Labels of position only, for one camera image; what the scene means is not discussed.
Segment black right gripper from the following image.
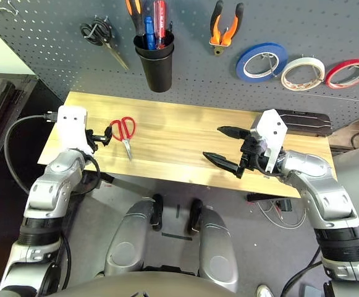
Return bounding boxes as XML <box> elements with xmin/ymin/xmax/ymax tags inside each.
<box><xmin>201</xmin><ymin>125</ymin><xmax>270</xmax><ymax>180</ymax></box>

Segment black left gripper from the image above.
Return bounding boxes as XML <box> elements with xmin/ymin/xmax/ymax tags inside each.
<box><xmin>85</xmin><ymin>124</ymin><xmax>114</xmax><ymax>152</ymax></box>

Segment red handled scissors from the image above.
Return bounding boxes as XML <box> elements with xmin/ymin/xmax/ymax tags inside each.
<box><xmin>109</xmin><ymin>116</ymin><xmax>137</xmax><ymax>161</ymax></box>

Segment orange black pliers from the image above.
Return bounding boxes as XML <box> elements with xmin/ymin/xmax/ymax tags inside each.
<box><xmin>209</xmin><ymin>0</ymin><xmax>245</xmax><ymax>56</ymax></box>

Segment white tape roll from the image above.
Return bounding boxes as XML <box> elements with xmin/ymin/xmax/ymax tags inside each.
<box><xmin>280</xmin><ymin>57</ymin><xmax>326</xmax><ymax>92</ymax></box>

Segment orange black screwdriver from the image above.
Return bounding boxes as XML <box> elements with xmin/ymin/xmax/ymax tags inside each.
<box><xmin>125</xmin><ymin>0</ymin><xmax>146</xmax><ymax>40</ymax></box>

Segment grey metal pegboard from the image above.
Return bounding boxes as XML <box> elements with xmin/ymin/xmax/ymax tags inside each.
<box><xmin>0</xmin><ymin>0</ymin><xmax>359</xmax><ymax>131</ymax></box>

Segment black table leg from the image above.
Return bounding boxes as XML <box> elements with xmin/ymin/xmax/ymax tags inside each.
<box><xmin>100</xmin><ymin>172</ymin><xmax>149</xmax><ymax>199</ymax></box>
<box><xmin>247</xmin><ymin>193</ymin><xmax>279</xmax><ymax>204</ymax></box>

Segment black plastic cup holder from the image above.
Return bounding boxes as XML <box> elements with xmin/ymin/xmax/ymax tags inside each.
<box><xmin>133</xmin><ymin>30</ymin><xmax>175</xmax><ymax>93</ymax></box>

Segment black robot right foot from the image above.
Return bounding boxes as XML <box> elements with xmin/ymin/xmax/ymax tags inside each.
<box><xmin>187</xmin><ymin>199</ymin><xmax>203</xmax><ymax>236</ymax></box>

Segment black robot foot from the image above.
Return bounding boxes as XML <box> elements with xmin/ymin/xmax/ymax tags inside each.
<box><xmin>150</xmin><ymin>194</ymin><xmax>164</xmax><ymax>232</ymax></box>
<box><xmin>187</xmin><ymin>199</ymin><xmax>203</xmax><ymax>236</ymax></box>

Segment black floor power adapter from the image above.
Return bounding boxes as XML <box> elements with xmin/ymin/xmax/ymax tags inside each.
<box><xmin>276</xmin><ymin>199</ymin><xmax>293</xmax><ymax>213</ymax></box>

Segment black plastic tool case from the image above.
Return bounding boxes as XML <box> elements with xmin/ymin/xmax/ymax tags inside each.
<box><xmin>273</xmin><ymin>108</ymin><xmax>333</xmax><ymax>137</ymax></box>

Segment silver blue tape hook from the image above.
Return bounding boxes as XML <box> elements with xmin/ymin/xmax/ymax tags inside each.
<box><xmin>261</xmin><ymin>53</ymin><xmax>281</xmax><ymax>77</ymax></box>

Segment black robot left foot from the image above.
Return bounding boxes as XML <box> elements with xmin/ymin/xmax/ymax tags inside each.
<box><xmin>150</xmin><ymin>194</ymin><xmax>164</xmax><ymax>232</ymax></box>

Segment silver robot right leg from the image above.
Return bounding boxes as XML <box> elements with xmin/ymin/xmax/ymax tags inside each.
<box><xmin>197</xmin><ymin>205</ymin><xmax>239</xmax><ymax>293</ymax></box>

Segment silver robot leg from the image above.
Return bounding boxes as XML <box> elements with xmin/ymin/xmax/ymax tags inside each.
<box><xmin>197</xmin><ymin>205</ymin><xmax>239</xmax><ymax>293</ymax></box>
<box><xmin>104</xmin><ymin>199</ymin><xmax>155</xmax><ymax>276</ymax></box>

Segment blue tape roll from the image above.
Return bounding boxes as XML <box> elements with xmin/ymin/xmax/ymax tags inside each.
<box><xmin>235</xmin><ymin>42</ymin><xmax>289</xmax><ymax>83</ymax></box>

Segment silver scissors hook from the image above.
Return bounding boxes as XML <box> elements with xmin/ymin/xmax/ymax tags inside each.
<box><xmin>94</xmin><ymin>14</ymin><xmax>111</xmax><ymax>30</ymax></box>

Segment silver robot left leg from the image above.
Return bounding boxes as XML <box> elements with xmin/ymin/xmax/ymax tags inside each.
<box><xmin>104</xmin><ymin>199</ymin><xmax>155</xmax><ymax>276</ymax></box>

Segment silver double prong hook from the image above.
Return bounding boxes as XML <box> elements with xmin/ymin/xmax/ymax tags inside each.
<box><xmin>302</xmin><ymin>54</ymin><xmax>324</xmax><ymax>81</ymax></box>

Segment light grey plastic chair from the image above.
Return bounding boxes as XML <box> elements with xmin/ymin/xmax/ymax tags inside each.
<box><xmin>330</xmin><ymin>148</ymin><xmax>359</xmax><ymax>223</ymax></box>

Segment white sneaker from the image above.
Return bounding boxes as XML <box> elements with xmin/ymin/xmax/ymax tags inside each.
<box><xmin>255</xmin><ymin>284</ymin><xmax>274</xmax><ymax>297</ymax></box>

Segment red tape roll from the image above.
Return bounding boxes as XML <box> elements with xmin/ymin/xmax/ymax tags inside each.
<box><xmin>325</xmin><ymin>58</ymin><xmax>359</xmax><ymax>90</ymax></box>

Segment grey robot torso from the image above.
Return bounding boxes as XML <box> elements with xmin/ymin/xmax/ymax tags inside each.
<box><xmin>43</xmin><ymin>270</ymin><xmax>260</xmax><ymax>297</ymax></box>

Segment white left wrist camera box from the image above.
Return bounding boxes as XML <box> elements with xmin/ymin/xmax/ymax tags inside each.
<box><xmin>57</xmin><ymin>105</ymin><xmax>94</xmax><ymax>155</ymax></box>

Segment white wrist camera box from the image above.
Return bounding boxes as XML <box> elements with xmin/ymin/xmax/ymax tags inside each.
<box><xmin>249</xmin><ymin>108</ymin><xmax>289</xmax><ymax>173</ymax></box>
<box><xmin>57</xmin><ymin>105</ymin><xmax>94</xmax><ymax>155</ymax></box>

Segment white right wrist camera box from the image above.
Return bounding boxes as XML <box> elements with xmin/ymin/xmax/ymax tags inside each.
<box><xmin>249</xmin><ymin>108</ymin><xmax>289</xmax><ymax>173</ymax></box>

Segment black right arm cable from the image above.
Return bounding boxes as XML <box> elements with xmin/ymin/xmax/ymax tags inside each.
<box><xmin>255</xmin><ymin>154</ymin><xmax>325</xmax><ymax>297</ymax></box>

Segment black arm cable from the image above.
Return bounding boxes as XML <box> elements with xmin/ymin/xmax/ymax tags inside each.
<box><xmin>3</xmin><ymin>113</ymin><xmax>101</xmax><ymax>194</ymax></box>
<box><xmin>255</xmin><ymin>154</ymin><xmax>325</xmax><ymax>297</ymax></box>

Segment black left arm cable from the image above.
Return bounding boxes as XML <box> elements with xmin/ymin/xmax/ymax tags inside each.
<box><xmin>3</xmin><ymin>113</ymin><xmax>101</xmax><ymax>194</ymax></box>

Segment black handled scissors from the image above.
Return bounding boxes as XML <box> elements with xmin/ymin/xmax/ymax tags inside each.
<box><xmin>80</xmin><ymin>18</ymin><xmax>130</xmax><ymax>71</ymax></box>

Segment white floor cables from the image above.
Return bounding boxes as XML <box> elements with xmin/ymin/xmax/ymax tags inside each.
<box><xmin>258</xmin><ymin>200</ymin><xmax>307</xmax><ymax>230</ymax></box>

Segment blue handled screwdriver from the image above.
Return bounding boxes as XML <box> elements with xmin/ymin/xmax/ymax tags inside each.
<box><xmin>144</xmin><ymin>16</ymin><xmax>157</xmax><ymax>50</ymax></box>

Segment red handled screwdriver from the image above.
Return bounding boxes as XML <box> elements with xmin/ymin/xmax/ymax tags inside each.
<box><xmin>153</xmin><ymin>0</ymin><xmax>167</xmax><ymax>50</ymax></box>

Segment silver bent wire hook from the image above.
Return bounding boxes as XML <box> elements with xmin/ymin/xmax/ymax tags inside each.
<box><xmin>0</xmin><ymin>0</ymin><xmax>19</xmax><ymax>16</ymax></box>

